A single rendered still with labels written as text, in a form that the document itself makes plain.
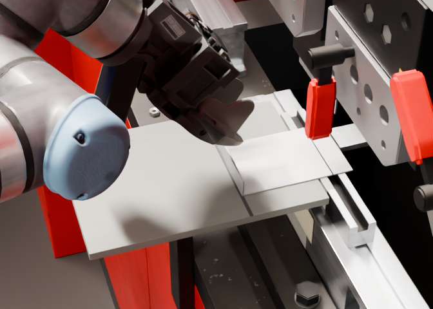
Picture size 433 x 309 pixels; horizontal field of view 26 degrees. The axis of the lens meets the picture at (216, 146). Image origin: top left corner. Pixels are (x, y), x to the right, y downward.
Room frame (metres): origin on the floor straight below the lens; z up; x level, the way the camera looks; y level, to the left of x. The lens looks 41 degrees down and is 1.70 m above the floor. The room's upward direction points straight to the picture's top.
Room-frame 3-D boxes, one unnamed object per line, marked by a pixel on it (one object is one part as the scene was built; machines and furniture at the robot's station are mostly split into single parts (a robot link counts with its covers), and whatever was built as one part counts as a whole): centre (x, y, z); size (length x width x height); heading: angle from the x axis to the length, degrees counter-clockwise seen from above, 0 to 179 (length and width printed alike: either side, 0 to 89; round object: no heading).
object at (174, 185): (0.77, 0.03, 1.00); 0.26 x 0.18 x 0.01; 108
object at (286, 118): (0.80, -0.10, 0.99); 0.14 x 0.01 x 0.03; 18
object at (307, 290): (0.66, -0.10, 0.91); 0.03 x 0.03 x 0.02
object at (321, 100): (0.65, -0.10, 1.20); 0.04 x 0.02 x 0.10; 108
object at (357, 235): (0.78, -0.12, 0.99); 0.20 x 0.03 x 0.03; 18
